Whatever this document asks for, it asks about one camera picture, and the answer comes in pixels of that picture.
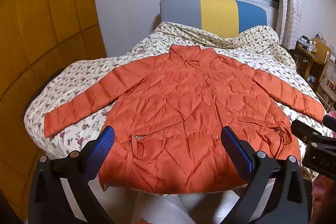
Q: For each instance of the yellow wooden wardrobe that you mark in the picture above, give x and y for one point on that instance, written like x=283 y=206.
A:
x=52 y=16

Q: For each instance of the orange quilted jacket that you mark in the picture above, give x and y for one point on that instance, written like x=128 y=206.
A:
x=183 y=98

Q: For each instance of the pink cloth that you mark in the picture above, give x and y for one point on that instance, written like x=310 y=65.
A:
x=325 y=195

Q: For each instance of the light grey cloth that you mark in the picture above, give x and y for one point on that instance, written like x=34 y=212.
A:
x=168 y=208

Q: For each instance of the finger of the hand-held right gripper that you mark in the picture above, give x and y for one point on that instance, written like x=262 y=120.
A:
x=331 y=123
x=304 y=129

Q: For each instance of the floral quilt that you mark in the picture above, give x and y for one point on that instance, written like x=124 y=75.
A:
x=78 y=74

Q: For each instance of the rattan chair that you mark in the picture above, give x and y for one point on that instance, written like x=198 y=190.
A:
x=328 y=87

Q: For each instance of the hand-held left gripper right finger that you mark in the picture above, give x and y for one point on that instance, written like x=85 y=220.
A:
x=240 y=150

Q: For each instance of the wooden panel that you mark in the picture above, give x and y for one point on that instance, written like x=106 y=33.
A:
x=321 y=49

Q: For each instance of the patterned curtain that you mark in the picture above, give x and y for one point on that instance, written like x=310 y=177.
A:
x=291 y=3

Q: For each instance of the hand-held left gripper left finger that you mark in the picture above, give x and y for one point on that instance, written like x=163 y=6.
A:
x=101 y=148

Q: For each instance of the wooden desk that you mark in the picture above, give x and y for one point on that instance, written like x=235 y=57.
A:
x=307 y=61

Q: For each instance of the grey yellow blue headboard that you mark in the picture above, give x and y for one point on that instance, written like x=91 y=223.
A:
x=218 y=14

